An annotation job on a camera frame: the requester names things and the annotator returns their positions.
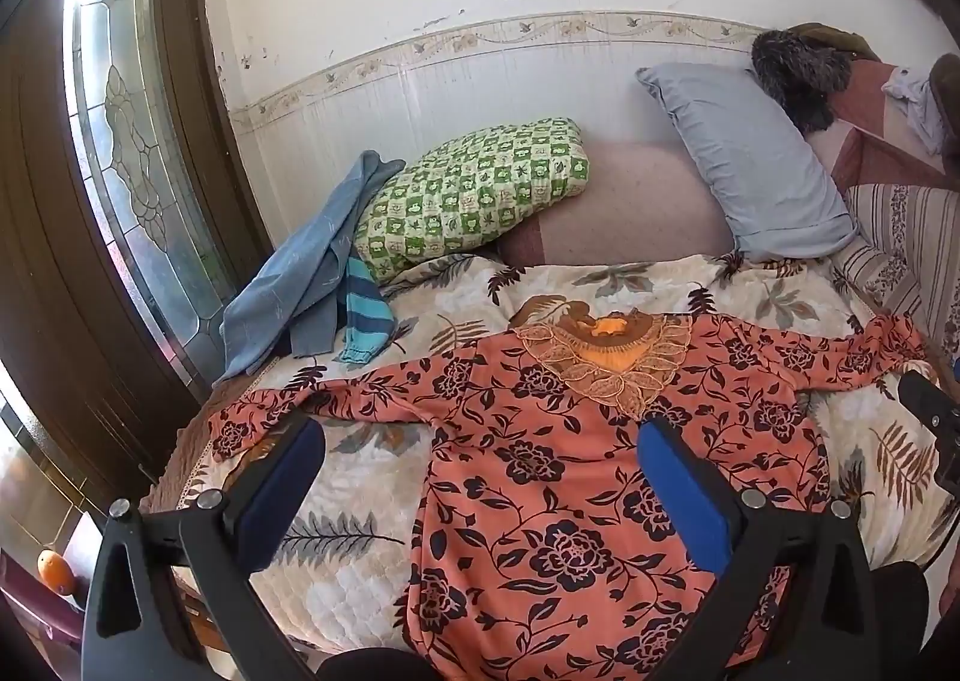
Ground leaf print blanket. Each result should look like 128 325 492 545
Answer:
150 252 960 659

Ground brown cushion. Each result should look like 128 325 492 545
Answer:
928 53 960 119

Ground grey-blue pillow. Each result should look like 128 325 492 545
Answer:
636 62 860 260

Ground blue cloth garment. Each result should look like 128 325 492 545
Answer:
219 150 406 384

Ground olive jacket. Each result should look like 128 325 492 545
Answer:
787 21 882 63

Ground orange fruit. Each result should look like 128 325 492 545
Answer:
37 548 77 596

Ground dark furry hat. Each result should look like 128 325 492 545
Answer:
751 28 856 134

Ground pink mattress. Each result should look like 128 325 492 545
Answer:
499 139 740 269

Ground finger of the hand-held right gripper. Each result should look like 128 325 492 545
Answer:
898 370 960 500

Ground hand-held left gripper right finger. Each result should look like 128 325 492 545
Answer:
637 417 875 681

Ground pale crumpled cloth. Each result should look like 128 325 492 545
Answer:
881 62 946 153

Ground teal striped garment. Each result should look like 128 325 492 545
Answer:
334 255 396 365

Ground wooden door with leaded glass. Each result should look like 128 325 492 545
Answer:
0 0 275 524

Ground green checkered pillow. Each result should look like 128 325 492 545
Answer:
352 117 593 288

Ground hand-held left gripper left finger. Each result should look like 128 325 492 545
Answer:
81 417 327 681

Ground striped patterned cushion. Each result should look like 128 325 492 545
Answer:
806 55 960 367

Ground orange floral blouse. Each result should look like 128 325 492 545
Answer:
208 310 931 671

